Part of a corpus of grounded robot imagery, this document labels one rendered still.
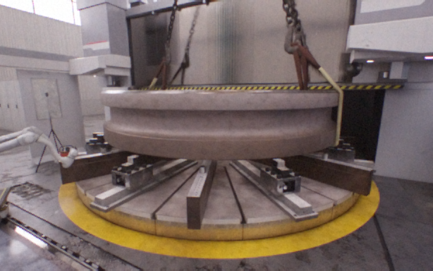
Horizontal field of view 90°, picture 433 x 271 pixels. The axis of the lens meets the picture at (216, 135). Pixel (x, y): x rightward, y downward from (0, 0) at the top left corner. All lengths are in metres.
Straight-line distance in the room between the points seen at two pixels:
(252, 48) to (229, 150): 3.48
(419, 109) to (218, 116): 4.03
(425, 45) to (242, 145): 2.44
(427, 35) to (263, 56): 3.12
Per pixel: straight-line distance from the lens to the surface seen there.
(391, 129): 5.65
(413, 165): 5.89
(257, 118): 3.05
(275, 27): 5.78
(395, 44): 3.64
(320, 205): 3.23
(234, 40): 6.05
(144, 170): 3.30
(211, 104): 2.81
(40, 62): 6.92
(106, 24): 6.75
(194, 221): 2.48
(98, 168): 4.28
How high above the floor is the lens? 1.75
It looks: 11 degrees down
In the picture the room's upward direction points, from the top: straight up
